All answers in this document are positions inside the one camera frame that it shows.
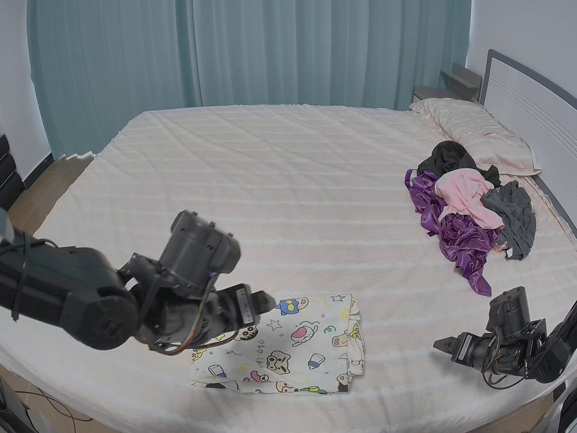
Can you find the purple satin garment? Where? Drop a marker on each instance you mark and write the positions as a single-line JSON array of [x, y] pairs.
[[464, 241]]

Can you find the black garment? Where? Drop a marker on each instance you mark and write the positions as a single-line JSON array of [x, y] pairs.
[[444, 156]]

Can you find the blue-green curtain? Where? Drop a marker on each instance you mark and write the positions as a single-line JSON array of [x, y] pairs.
[[112, 52], [324, 34]]

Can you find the bed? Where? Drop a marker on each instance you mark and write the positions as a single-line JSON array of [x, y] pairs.
[[270, 174]]

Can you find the cream pillow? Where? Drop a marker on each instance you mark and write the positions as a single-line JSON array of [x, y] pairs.
[[478, 126]]

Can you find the grey bedside table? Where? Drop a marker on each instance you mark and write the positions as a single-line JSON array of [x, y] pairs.
[[455, 86]]

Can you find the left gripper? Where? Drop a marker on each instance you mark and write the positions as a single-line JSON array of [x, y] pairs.
[[227, 314]]

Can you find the black chest of drawers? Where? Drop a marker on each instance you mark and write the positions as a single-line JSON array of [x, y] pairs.
[[7, 169]]

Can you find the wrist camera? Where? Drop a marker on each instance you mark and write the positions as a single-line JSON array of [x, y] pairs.
[[198, 250], [511, 309]]

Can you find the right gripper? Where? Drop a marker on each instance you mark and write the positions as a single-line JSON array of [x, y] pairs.
[[475, 352]]

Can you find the pink garment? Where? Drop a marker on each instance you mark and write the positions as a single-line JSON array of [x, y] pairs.
[[464, 192]]

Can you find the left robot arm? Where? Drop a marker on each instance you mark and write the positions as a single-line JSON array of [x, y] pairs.
[[67, 287]]

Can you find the white printed pyjama top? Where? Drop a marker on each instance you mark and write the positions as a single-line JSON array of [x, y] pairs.
[[297, 350]]

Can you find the dark grey garment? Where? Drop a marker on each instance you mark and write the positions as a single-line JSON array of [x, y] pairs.
[[514, 214]]

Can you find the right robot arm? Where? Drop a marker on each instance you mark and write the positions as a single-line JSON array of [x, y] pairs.
[[552, 350]]

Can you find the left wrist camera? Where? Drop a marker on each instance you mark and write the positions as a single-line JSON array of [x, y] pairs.
[[198, 250]]

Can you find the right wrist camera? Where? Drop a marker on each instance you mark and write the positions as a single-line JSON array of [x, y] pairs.
[[511, 309]]

